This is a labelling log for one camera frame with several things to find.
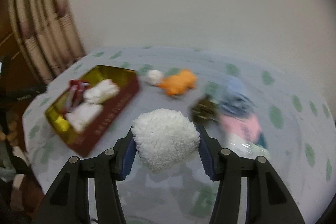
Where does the red and white fabric item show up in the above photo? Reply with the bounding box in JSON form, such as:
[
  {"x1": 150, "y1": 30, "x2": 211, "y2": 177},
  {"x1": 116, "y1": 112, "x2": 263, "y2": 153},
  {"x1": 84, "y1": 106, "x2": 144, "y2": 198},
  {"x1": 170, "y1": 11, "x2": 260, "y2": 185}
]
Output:
[{"x1": 62, "y1": 80, "x2": 90, "y2": 115}]

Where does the white knitted cloth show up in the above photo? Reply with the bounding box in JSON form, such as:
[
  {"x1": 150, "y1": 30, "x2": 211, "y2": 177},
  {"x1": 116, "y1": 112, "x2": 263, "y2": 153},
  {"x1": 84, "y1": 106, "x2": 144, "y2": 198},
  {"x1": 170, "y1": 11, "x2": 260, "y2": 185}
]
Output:
[{"x1": 64, "y1": 79, "x2": 120, "y2": 134}]

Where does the pink wet wipes pack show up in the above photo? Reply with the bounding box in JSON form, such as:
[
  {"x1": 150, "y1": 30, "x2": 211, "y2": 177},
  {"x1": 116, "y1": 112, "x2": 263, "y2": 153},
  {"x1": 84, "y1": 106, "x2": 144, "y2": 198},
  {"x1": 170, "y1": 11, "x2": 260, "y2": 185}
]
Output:
[{"x1": 219, "y1": 114, "x2": 270, "y2": 159}]

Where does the blue towel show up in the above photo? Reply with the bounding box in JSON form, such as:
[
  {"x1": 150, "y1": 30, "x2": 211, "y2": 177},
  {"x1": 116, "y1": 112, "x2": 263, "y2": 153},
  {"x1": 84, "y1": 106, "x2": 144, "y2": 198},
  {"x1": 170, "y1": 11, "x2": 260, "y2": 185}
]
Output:
[{"x1": 219, "y1": 76, "x2": 254, "y2": 118}]

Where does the fluffy white plush ball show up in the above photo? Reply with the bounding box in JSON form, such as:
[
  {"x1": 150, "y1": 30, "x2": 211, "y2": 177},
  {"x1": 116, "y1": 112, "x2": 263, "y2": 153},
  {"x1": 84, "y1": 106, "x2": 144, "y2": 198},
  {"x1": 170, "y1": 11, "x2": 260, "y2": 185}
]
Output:
[{"x1": 131, "y1": 109, "x2": 200, "y2": 173}]

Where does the orange plush toy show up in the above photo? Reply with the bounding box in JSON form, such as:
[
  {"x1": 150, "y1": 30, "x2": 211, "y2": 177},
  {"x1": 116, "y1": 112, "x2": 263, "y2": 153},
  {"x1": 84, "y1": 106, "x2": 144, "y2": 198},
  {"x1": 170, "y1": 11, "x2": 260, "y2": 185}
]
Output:
[{"x1": 157, "y1": 69, "x2": 198, "y2": 96}]

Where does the dark wooden door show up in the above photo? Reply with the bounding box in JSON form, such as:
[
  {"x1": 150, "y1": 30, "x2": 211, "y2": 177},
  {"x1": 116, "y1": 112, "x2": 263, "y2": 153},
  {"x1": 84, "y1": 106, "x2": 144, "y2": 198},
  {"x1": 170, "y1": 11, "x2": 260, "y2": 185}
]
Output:
[{"x1": 1, "y1": 0, "x2": 38, "y2": 92}]

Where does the red gold toffee tin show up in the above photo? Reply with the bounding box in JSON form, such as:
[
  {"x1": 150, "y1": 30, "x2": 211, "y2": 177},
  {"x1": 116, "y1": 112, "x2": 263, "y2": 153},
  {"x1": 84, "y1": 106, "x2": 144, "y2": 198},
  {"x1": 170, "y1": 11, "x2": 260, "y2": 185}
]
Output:
[{"x1": 45, "y1": 65, "x2": 139, "y2": 157}]

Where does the beige patterned curtain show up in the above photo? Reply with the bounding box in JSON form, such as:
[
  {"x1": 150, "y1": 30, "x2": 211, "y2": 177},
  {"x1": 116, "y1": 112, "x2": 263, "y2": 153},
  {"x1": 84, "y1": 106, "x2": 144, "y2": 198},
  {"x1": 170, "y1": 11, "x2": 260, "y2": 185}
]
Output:
[{"x1": 8, "y1": 0, "x2": 85, "y2": 84}]

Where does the small white pompom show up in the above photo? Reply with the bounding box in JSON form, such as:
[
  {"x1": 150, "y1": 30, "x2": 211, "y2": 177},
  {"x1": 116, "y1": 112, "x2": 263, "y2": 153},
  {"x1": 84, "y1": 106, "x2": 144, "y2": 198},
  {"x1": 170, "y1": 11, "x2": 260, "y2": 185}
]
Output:
[{"x1": 145, "y1": 69, "x2": 163, "y2": 86}]

